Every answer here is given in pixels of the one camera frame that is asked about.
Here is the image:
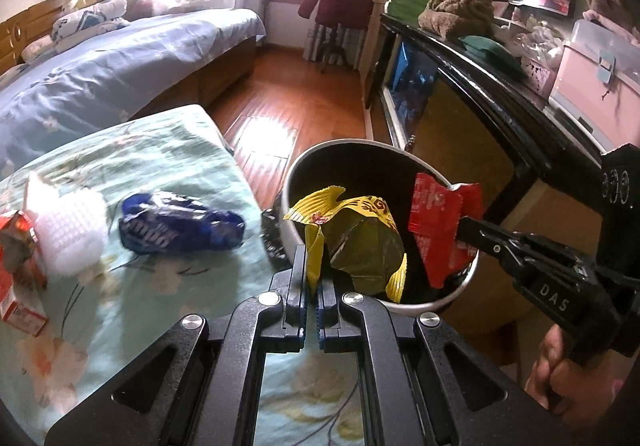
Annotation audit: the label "yellow snack wrapper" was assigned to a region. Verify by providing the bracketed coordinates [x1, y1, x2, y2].
[283, 186, 408, 304]

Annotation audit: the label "person's right hand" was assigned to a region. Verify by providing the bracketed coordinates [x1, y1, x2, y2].
[527, 323, 623, 429]

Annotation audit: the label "white and blue pillow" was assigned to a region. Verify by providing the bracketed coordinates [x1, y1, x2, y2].
[51, 0, 129, 45]

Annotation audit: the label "brown fluffy cloth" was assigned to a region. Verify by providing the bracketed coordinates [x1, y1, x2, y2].
[417, 0, 496, 41]

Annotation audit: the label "teal floral blanket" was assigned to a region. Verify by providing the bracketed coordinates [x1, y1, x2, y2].
[0, 104, 366, 446]

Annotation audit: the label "blue snack wrapper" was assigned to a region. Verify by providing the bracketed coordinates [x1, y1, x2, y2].
[118, 191, 247, 254]

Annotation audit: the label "black plastic bag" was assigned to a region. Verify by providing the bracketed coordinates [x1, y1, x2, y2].
[260, 207, 290, 269]

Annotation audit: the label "red snack wrapper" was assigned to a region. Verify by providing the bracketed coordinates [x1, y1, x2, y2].
[407, 172, 483, 289]

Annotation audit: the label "round grey waste bin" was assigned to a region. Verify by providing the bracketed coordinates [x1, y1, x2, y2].
[277, 139, 479, 317]

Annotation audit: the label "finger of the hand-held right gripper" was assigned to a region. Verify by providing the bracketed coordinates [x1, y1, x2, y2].
[457, 215, 532, 268]

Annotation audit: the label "blue floral bed sheet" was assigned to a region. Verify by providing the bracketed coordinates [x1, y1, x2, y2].
[0, 7, 267, 167]

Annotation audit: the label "wooden coat stand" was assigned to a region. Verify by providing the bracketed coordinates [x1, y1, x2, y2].
[319, 23, 351, 75]

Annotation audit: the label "pink storage box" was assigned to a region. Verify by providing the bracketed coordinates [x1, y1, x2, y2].
[547, 20, 640, 153]

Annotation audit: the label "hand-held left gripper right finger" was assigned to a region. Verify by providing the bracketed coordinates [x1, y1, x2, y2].
[315, 275, 576, 446]

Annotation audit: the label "orange snack wrapper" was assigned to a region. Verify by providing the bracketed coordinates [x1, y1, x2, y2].
[0, 210, 49, 338]

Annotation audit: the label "wooden headboard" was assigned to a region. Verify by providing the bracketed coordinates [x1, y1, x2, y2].
[0, 0, 84, 77]

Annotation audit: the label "black cabinet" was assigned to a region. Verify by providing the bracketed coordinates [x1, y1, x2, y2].
[365, 13, 616, 327]

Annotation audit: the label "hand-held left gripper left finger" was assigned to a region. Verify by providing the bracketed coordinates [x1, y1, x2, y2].
[44, 244, 308, 446]

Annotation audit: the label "green folded cloth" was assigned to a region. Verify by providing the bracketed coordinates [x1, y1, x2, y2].
[459, 35, 526, 77]

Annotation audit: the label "blue packages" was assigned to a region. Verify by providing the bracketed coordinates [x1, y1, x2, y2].
[389, 40, 437, 123]

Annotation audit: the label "white foam block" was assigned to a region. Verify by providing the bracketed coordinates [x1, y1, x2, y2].
[25, 173, 108, 277]

